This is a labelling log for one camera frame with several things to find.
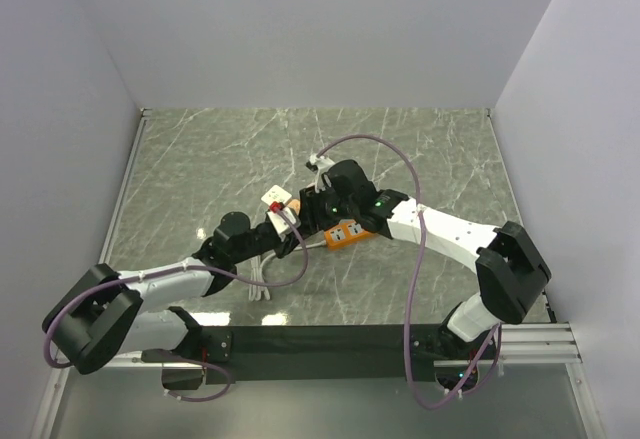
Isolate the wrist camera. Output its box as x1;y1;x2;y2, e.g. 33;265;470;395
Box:
267;200;301;237
305;154;335;193

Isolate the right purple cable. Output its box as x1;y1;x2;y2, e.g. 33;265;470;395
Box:
314;134;504;411

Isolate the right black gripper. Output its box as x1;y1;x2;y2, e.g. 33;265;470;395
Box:
296;182;358;237

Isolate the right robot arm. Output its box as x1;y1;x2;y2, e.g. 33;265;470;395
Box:
300;156;551;358

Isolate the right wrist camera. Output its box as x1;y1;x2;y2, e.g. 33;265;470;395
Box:
305;154;335;193

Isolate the orange power strip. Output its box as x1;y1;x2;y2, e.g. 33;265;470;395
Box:
324;220;374;250

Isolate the aluminium rail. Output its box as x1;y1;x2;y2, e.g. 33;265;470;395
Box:
500;323;582;364

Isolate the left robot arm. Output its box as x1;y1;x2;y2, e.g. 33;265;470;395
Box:
42;207;320;374

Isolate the white square smart plug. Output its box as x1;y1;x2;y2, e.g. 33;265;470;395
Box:
261;185;293;206

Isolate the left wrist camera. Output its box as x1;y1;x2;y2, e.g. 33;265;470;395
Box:
267;200;301;237

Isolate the white power strip cable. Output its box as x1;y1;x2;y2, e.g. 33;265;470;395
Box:
247;241;329;303

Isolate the black base bar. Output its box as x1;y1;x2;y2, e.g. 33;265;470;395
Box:
139;324;501;388

